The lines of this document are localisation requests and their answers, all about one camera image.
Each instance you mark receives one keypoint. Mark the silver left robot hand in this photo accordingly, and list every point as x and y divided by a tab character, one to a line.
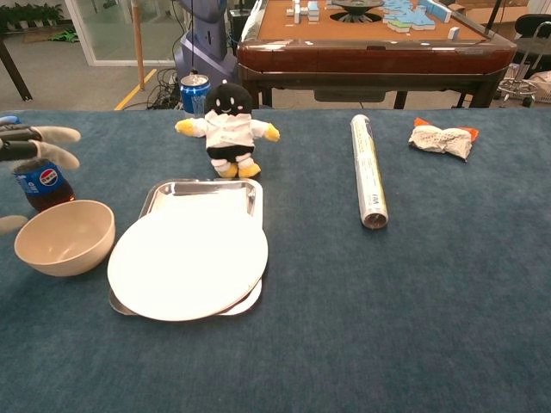
51	150

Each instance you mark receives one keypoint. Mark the beige round bowl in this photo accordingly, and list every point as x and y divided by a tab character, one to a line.
64	243

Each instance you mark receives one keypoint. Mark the blue purple robot base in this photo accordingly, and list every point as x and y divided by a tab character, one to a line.
206	47

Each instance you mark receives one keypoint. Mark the Pepsi cola plastic bottle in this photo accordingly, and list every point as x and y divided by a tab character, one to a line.
43	185

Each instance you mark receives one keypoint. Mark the black slanted table leg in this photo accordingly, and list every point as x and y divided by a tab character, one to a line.
15	71

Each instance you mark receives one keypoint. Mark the green cloth on floor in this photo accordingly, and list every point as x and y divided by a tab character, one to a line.
64	35

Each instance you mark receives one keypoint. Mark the row of potted plants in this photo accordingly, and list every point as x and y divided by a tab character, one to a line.
30	15

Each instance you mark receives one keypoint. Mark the wooden pole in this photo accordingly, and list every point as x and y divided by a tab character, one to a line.
138	43

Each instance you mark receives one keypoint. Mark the blue soda can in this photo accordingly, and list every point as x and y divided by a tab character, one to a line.
191	95

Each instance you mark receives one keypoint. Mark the stainless steel rectangular tray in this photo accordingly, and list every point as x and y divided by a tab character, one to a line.
202	187

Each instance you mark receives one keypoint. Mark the white round plate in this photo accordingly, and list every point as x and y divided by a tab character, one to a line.
185	266

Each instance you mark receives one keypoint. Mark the black plush toy white shirt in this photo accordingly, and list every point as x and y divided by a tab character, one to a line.
228	133

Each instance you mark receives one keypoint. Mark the small mahjong tile stack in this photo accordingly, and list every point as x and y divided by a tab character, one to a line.
306	10

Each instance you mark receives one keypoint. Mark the cling film roll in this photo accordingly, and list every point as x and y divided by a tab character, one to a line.
368	172

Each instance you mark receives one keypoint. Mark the brown mahjong table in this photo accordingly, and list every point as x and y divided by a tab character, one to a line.
370	58

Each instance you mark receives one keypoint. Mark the black mahjong table centre dome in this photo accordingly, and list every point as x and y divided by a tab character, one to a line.
356	8

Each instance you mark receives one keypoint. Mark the blue carpet tablecloth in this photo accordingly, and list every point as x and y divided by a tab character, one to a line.
387	322

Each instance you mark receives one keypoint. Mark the blue white mahjong tile pile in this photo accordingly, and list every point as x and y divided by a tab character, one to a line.
409	15

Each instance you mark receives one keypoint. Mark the crumpled white orange snack packet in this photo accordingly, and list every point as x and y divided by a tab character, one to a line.
439	139

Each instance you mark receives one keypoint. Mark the single mahjong tile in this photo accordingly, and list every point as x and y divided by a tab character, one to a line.
453	33

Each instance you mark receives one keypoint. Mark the black office chair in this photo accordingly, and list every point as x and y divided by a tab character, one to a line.
531	26

